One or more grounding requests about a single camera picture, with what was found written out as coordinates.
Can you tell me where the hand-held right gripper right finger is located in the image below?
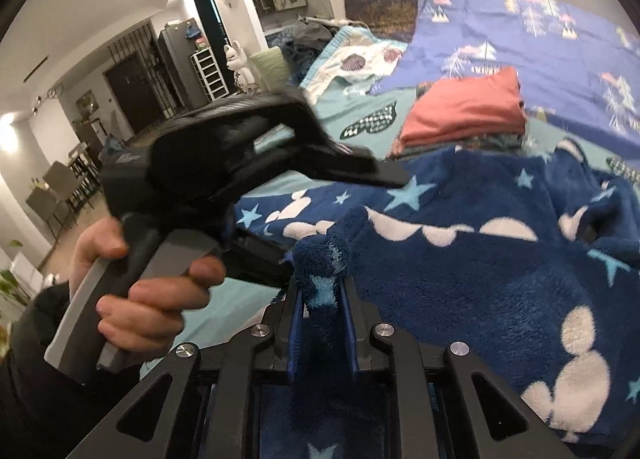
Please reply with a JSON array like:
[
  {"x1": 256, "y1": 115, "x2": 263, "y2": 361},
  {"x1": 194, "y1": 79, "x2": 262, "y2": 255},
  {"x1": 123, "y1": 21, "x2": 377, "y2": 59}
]
[{"x1": 340, "y1": 284, "x2": 576, "y2": 459}]

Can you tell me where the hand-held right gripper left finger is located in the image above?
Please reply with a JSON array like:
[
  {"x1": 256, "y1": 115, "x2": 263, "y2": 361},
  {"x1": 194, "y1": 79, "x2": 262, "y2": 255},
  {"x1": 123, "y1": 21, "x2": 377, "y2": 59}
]
[{"x1": 65, "y1": 284, "x2": 308, "y2": 459}]

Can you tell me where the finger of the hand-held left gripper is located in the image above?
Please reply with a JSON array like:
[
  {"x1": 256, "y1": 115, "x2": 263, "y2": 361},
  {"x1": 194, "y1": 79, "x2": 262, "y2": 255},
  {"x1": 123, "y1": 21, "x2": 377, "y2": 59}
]
[
  {"x1": 223, "y1": 233, "x2": 297, "y2": 291},
  {"x1": 254, "y1": 93, "x2": 412, "y2": 189}
]

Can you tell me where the navy fleece star print garment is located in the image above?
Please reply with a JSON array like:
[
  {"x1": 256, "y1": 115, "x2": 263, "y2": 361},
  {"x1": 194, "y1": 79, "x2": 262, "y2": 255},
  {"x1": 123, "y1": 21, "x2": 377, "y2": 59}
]
[{"x1": 234, "y1": 143, "x2": 640, "y2": 459}]

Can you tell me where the person's left forearm dark sleeve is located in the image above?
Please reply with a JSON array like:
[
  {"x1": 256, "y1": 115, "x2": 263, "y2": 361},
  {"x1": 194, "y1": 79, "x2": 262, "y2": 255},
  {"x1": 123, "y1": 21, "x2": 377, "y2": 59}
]
[{"x1": 0, "y1": 284, "x2": 148, "y2": 459}]

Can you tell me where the pile of grey blue clothes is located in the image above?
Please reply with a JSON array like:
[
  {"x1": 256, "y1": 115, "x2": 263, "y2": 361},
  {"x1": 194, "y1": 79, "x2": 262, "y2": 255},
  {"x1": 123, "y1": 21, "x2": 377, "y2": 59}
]
[{"x1": 279, "y1": 16, "x2": 342, "y2": 86}]

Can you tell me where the person's left hand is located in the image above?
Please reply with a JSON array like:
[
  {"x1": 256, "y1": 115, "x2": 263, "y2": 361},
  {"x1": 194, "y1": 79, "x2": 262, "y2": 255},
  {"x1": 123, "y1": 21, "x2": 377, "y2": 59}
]
[{"x1": 70, "y1": 217, "x2": 227, "y2": 355}]

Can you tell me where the dark entry door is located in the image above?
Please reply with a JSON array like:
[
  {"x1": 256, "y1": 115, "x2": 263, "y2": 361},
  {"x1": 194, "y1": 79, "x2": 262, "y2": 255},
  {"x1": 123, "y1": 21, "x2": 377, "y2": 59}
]
[{"x1": 103, "y1": 50, "x2": 152, "y2": 138}]

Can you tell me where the white shelf rack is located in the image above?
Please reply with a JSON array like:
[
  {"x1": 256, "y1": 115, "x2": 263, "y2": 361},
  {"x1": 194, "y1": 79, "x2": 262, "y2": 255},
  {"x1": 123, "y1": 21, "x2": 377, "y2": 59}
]
[{"x1": 188, "y1": 46, "x2": 231, "y2": 103}]

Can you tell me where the seashell print blanket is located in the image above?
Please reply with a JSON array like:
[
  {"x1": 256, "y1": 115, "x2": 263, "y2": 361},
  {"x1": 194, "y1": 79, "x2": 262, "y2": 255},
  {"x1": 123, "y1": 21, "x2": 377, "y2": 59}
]
[{"x1": 299, "y1": 25, "x2": 412, "y2": 101}]

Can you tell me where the dark refrigerator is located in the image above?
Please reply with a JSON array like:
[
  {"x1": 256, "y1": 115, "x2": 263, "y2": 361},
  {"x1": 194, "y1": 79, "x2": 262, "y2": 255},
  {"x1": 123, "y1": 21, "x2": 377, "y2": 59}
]
[{"x1": 157, "y1": 18, "x2": 207, "y2": 113}]

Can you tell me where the white bear figurine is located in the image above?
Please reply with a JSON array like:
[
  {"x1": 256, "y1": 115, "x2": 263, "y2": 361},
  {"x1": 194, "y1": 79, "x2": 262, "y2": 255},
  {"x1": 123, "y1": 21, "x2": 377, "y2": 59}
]
[{"x1": 223, "y1": 40, "x2": 259, "y2": 93}]

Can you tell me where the green pillow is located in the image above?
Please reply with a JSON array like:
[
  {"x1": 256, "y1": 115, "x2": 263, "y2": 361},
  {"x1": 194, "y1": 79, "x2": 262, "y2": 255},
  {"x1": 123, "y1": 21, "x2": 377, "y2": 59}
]
[{"x1": 250, "y1": 48, "x2": 292, "y2": 91}]

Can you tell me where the grey dining chair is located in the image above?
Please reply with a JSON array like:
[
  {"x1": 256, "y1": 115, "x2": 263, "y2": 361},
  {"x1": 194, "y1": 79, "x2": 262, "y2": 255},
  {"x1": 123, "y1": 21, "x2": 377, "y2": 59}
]
[
  {"x1": 42, "y1": 160, "x2": 85, "y2": 216},
  {"x1": 25, "y1": 185, "x2": 68, "y2": 242}
]

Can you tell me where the black tall panel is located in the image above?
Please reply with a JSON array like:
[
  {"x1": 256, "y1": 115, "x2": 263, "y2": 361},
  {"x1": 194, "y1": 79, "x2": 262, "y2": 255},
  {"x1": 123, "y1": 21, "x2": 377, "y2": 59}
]
[{"x1": 192, "y1": 0, "x2": 237, "y2": 66}]

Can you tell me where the dark landscape print cushion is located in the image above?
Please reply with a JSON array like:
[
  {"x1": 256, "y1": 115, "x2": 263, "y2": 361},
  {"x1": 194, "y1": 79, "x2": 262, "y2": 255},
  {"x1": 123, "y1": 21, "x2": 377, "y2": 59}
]
[{"x1": 344, "y1": 0, "x2": 420, "y2": 41}]

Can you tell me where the green houseplant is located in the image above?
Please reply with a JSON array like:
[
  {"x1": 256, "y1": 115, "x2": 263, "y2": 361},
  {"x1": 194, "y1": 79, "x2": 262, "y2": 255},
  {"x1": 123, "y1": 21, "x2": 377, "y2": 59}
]
[{"x1": 0, "y1": 238, "x2": 32, "y2": 326}]

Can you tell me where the blue tree print duvet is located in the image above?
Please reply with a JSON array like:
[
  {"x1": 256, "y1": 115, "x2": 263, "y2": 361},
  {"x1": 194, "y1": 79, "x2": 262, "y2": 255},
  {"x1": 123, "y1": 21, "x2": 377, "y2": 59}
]
[{"x1": 370, "y1": 0, "x2": 640, "y2": 160}]

